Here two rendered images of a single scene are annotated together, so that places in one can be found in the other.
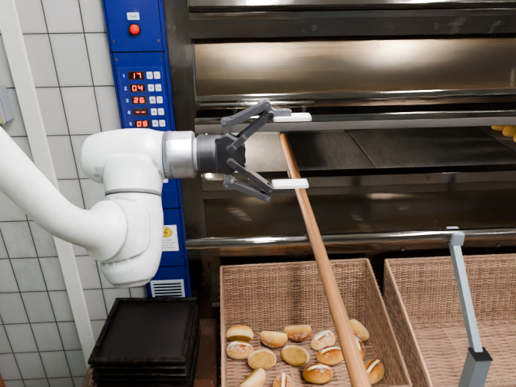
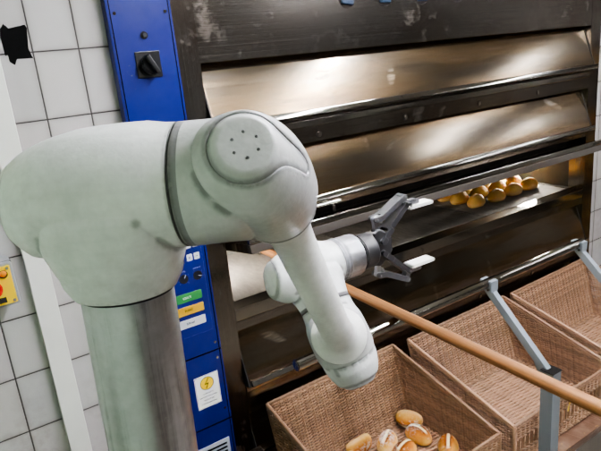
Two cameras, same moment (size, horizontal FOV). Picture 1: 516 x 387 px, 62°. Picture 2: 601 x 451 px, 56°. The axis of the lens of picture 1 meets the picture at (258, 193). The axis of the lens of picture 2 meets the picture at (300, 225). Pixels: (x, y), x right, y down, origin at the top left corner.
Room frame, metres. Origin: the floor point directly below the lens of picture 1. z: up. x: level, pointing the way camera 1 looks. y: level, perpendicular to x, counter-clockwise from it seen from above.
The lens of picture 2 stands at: (-0.15, 0.76, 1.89)
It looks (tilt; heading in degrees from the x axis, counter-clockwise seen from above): 17 degrees down; 331
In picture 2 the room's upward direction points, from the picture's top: 6 degrees counter-clockwise
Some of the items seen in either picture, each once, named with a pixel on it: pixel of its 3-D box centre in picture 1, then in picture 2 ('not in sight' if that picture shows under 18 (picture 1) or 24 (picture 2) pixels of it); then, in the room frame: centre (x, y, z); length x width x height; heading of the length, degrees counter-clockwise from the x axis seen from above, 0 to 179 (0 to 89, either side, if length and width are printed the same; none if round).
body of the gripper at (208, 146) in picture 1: (221, 153); (372, 248); (0.78, 0.07, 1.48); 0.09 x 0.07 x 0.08; 93
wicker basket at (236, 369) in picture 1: (304, 336); (382, 438); (1.08, -0.15, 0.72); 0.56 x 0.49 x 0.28; 94
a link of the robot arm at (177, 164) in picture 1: (182, 154); (345, 257); (0.77, 0.14, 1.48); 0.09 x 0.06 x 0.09; 3
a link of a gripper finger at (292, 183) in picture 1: (289, 183); (419, 261); (0.78, -0.06, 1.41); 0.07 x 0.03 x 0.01; 93
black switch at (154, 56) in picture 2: not in sight; (149, 54); (1.26, 0.34, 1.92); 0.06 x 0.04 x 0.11; 93
